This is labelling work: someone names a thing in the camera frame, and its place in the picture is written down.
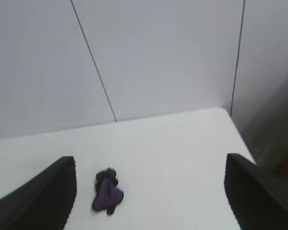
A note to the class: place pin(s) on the black and purple cloth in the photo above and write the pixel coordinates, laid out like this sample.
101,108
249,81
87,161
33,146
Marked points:
108,194

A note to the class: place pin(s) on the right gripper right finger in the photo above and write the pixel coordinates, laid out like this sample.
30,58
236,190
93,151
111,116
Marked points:
261,203

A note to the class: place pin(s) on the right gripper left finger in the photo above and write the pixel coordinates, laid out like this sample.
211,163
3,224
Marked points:
38,203

